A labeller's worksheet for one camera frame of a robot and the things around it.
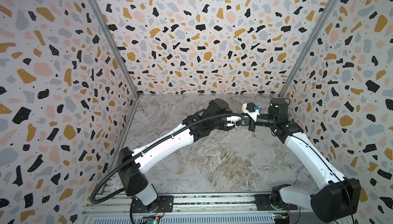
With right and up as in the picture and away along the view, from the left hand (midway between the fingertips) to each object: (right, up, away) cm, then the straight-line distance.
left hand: (234, 107), depth 69 cm
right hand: (+1, -3, +2) cm, 3 cm away
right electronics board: (+23, -52, +2) cm, 57 cm away
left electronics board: (-37, -52, +1) cm, 64 cm away
